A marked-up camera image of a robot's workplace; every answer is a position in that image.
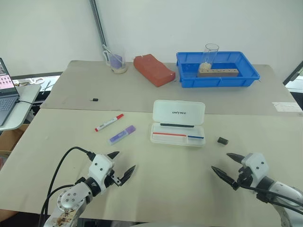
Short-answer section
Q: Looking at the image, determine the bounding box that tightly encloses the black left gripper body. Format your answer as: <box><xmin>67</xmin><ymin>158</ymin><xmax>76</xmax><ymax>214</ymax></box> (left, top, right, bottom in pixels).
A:
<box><xmin>103</xmin><ymin>161</ymin><xmax>119</xmax><ymax>189</ymax></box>

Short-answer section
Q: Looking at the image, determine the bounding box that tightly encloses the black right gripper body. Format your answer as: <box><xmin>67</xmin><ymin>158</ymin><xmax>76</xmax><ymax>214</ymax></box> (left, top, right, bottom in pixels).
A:
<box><xmin>236</xmin><ymin>162</ymin><xmax>254</xmax><ymax>189</ymax></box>

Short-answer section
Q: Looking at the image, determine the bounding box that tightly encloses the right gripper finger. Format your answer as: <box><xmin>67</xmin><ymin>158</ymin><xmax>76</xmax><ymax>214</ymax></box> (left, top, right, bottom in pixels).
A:
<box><xmin>226</xmin><ymin>153</ymin><xmax>244</xmax><ymax>164</ymax></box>
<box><xmin>211</xmin><ymin>166</ymin><xmax>240</xmax><ymax>190</ymax></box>

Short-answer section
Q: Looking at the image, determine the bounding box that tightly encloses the red pen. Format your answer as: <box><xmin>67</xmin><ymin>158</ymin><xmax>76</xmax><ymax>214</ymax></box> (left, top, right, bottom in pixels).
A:
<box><xmin>152</xmin><ymin>132</ymin><xmax>187</xmax><ymax>138</ymax></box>

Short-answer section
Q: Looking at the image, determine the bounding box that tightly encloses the white plastic pencil case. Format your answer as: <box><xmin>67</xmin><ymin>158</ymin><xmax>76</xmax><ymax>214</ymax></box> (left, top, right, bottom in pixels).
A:
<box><xmin>150</xmin><ymin>99</ymin><xmax>206</xmax><ymax>148</ymax></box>

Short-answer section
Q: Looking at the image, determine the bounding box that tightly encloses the purple highlighter pen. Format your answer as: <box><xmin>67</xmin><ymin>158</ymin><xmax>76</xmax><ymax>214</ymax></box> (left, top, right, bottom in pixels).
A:
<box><xmin>108</xmin><ymin>125</ymin><xmax>137</xmax><ymax>145</ymax></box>

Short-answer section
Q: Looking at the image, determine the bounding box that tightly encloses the red capped white marker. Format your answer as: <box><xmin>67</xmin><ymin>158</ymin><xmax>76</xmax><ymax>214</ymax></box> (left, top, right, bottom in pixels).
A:
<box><xmin>94</xmin><ymin>113</ymin><xmax>125</xmax><ymax>132</ymax></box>

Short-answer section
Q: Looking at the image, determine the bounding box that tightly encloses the beige table cover sheet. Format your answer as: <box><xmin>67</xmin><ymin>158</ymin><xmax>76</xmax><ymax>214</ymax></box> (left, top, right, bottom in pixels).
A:
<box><xmin>40</xmin><ymin>60</ymin><xmax>302</xmax><ymax>116</ymax></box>
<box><xmin>0</xmin><ymin>108</ymin><xmax>303</xmax><ymax>224</ymax></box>

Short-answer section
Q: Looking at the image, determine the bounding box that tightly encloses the black pen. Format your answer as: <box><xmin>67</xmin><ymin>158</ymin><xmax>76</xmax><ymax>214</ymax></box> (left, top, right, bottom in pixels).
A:
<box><xmin>160</xmin><ymin>122</ymin><xmax>195</xmax><ymax>129</ymax></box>

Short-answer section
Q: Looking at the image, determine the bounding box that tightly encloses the blue plastic bin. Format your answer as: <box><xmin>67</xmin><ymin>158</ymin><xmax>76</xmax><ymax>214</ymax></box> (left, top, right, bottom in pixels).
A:
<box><xmin>176</xmin><ymin>51</ymin><xmax>261</xmax><ymax>89</ymax></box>

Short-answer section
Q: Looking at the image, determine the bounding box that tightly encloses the wooden block with holes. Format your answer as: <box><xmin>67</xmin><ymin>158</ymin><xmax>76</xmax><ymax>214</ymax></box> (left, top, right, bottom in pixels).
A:
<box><xmin>196</xmin><ymin>68</ymin><xmax>239</xmax><ymax>78</ymax></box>

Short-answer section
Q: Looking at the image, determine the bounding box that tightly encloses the red brick block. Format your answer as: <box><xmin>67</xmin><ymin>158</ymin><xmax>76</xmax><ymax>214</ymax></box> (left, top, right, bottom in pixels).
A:
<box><xmin>133</xmin><ymin>53</ymin><xmax>176</xmax><ymax>88</ymax></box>

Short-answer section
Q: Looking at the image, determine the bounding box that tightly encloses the clear plastic measuring cup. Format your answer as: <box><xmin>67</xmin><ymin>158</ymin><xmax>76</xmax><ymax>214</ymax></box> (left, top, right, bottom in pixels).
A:
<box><xmin>102</xmin><ymin>44</ymin><xmax>129</xmax><ymax>74</ymax></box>

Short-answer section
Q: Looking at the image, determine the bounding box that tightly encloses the clear glass tube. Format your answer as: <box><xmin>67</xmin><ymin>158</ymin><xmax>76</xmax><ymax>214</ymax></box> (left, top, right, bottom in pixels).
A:
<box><xmin>200</xmin><ymin>43</ymin><xmax>220</xmax><ymax>71</ymax></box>

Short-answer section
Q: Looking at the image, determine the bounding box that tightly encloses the brown cardboard box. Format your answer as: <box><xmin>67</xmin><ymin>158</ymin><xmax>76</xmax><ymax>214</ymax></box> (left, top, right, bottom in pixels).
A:
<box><xmin>0</xmin><ymin>123</ymin><xmax>30</xmax><ymax>152</ymax></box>

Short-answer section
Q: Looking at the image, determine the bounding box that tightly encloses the grey laptop stand table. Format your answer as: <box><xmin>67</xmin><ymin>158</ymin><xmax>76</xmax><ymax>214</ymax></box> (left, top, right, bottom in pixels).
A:
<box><xmin>0</xmin><ymin>84</ymin><xmax>42</xmax><ymax>132</ymax></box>

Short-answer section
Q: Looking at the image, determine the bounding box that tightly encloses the dark grey laptop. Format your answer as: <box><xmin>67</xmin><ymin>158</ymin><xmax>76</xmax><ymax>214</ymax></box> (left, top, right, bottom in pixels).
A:
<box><xmin>0</xmin><ymin>57</ymin><xmax>20</xmax><ymax>127</ymax></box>

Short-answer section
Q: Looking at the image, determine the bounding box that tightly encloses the metal slotted pole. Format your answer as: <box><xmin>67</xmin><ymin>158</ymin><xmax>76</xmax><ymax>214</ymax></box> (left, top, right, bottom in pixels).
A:
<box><xmin>89</xmin><ymin>0</ymin><xmax>107</xmax><ymax>48</ymax></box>

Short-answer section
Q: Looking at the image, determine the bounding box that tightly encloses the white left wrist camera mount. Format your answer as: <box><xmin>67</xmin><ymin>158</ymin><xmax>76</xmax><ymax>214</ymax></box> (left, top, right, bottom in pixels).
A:
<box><xmin>88</xmin><ymin>153</ymin><xmax>116</xmax><ymax>192</ymax></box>

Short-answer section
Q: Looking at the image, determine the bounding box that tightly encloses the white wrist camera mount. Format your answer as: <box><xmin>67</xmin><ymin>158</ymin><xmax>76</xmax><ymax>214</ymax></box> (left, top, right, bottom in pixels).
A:
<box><xmin>88</xmin><ymin>153</ymin><xmax>116</xmax><ymax>192</ymax></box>
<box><xmin>241</xmin><ymin>152</ymin><xmax>270</xmax><ymax>188</ymax></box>

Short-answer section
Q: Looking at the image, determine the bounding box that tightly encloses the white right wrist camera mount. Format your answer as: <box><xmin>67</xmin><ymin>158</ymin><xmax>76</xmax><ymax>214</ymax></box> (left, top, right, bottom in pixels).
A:
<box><xmin>241</xmin><ymin>152</ymin><xmax>270</xmax><ymax>188</ymax></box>

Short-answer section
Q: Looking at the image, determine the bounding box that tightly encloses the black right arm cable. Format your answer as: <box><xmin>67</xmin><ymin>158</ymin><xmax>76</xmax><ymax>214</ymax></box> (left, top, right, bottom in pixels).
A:
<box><xmin>236</xmin><ymin>183</ymin><xmax>303</xmax><ymax>213</ymax></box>

